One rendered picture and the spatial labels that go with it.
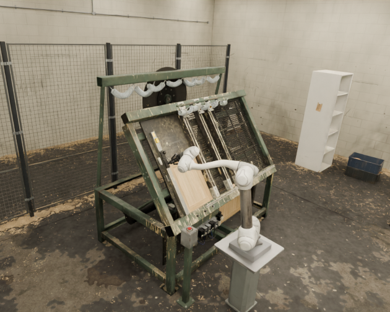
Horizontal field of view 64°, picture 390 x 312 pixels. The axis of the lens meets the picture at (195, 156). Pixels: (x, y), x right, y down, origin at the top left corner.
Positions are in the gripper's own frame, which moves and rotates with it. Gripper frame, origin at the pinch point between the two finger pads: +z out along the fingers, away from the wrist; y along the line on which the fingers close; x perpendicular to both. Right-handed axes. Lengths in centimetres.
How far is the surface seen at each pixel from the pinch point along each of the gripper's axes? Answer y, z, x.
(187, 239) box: 74, -5, -23
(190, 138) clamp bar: -18, 9, 52
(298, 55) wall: -138, 58, 586
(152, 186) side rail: 14.6, 12.8, -22.6
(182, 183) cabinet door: 25.5, 14.0, 17.0
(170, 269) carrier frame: 103, 41, -23
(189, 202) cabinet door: 47, 14, 15
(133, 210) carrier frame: 32, 67, -20
